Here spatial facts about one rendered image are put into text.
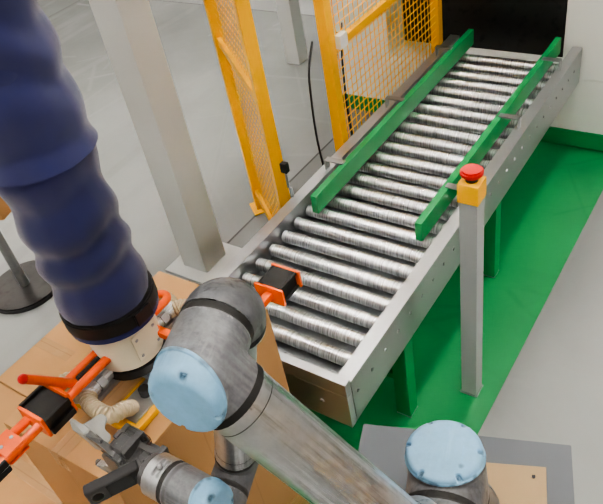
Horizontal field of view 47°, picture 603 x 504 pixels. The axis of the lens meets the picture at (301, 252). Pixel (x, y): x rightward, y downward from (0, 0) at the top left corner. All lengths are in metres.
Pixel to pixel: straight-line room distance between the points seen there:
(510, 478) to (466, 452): 0.30
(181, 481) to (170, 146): 1.97
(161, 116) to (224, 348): 2.16
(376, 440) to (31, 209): 0.98
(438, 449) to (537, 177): 2.67
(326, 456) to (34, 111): 0.76
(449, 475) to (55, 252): 0.87
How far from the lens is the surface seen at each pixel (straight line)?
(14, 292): 3.87
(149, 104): 2.99
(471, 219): 2.18
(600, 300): 3.21
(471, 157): 2.88
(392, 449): 1.78
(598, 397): 2.86
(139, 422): 1.70
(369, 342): 2.20
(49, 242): 1.45
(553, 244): 3.45
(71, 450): 1.76
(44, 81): 1.32
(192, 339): 0.95
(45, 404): 1.66
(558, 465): 1.77
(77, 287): 1.53
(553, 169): 3.94
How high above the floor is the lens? 2.24
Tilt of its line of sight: 40 degrees down
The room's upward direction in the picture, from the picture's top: 12 degrees counter-clockwise
